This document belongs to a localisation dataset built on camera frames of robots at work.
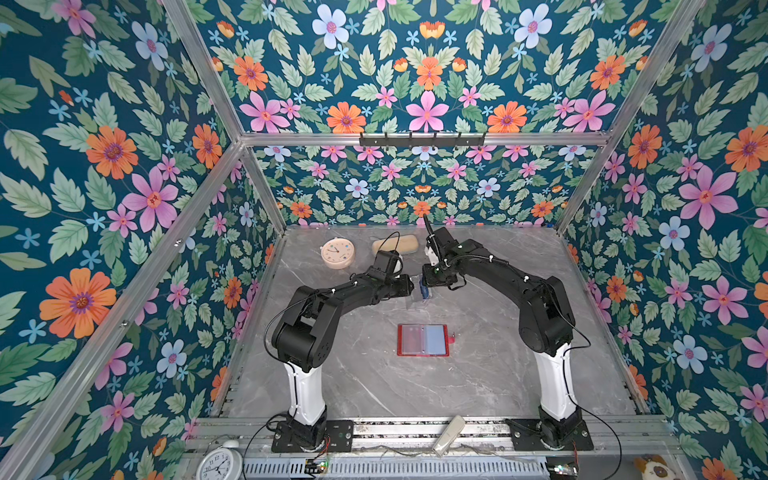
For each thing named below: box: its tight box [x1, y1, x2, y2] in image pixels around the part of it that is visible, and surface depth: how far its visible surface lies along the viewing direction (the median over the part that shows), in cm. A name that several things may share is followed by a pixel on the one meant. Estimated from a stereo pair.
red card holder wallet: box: [397, 324, 456, 357], surface depth 92 cm
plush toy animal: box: [634, 454, 679, 480], surface depth 69 cm
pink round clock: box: [320, 237, 355, 270], surface depth 111 cm
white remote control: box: [432, 415, 465, 457], surface depth 72 cm
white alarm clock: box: [196, 439, 243, 480], surface depth 69 cm
